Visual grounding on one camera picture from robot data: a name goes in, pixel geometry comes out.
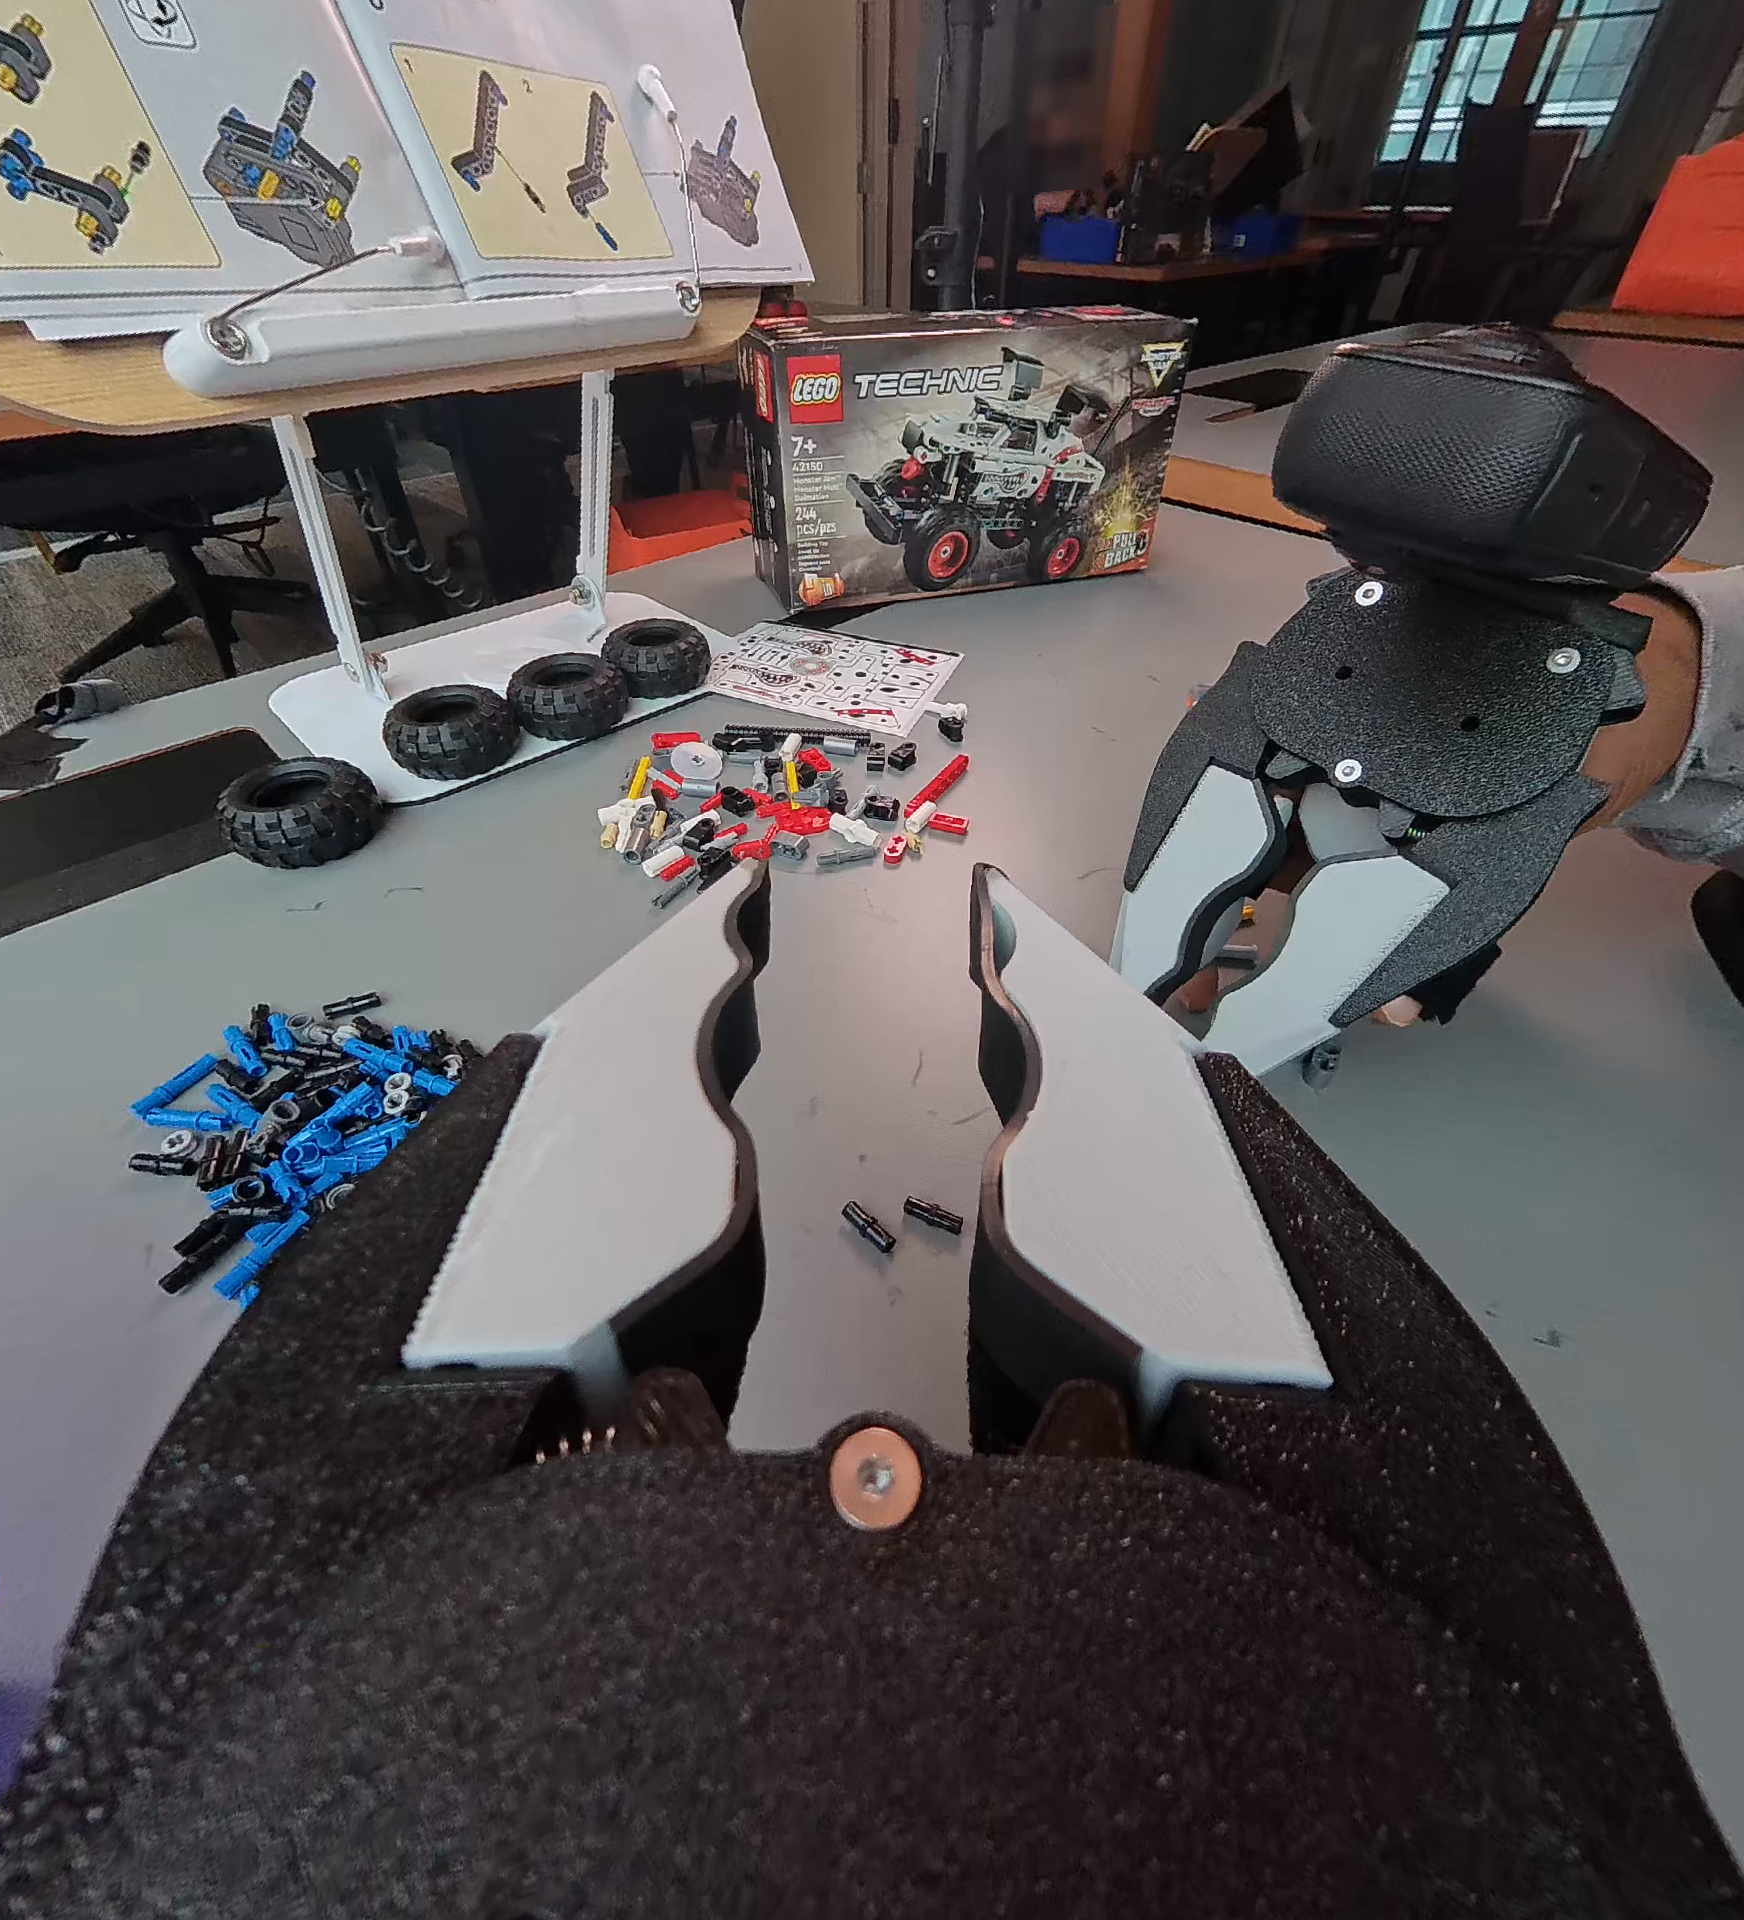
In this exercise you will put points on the pile of mixed brick parts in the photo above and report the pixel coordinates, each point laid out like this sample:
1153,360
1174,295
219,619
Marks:
774,811

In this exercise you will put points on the wooden workbench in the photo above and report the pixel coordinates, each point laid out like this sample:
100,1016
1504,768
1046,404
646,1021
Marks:
1187,271

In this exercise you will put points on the orange storage crate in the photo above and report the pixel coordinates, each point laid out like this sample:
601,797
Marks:
678,525

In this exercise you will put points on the building instruction booklet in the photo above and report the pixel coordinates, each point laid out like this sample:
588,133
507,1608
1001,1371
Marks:
361,136

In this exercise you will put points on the black upright post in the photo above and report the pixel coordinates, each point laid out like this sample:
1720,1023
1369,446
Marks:
947,151

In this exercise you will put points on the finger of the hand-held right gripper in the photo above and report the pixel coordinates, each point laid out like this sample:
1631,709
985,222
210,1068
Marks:
1353,915
1187,886

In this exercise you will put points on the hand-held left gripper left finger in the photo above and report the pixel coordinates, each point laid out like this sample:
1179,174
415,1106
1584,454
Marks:
586,1170

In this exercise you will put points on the open cardboard box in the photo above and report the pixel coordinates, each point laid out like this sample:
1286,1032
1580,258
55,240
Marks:
1246,144

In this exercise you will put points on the white sticker sheet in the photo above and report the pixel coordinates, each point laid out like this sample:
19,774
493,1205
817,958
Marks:
835,676

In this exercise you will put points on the multi-pane window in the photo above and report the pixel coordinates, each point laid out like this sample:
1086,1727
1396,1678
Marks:
1518,76

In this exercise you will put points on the black office chair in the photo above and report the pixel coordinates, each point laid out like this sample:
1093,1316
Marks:
190,577

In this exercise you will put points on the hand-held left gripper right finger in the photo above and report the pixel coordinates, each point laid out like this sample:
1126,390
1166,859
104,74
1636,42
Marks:
1128,1199

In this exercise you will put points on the person's right hand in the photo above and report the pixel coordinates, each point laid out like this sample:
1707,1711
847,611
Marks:
1660,720

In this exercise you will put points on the black connector pin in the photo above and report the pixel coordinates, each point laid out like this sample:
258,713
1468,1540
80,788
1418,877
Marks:
868,1228
934,1213

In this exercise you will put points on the toy truck set box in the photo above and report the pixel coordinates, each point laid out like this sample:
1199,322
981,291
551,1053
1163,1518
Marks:
963,451

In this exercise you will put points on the black toy tire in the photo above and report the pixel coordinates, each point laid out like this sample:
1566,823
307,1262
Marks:
658,658
449,731
300,814
566,698

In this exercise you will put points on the white book stand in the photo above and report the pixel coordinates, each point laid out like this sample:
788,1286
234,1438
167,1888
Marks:
437,339

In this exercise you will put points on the grey desk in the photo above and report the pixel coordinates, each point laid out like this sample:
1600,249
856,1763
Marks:
1488,1277

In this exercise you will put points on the blue storage bin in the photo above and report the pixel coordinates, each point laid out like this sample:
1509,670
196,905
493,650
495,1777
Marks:
1259,233
1076,238

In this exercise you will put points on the orange bag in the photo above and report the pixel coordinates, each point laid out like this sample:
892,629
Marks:
1727,225

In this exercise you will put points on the pile of blue black pins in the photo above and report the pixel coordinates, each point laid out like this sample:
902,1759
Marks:
288,1111

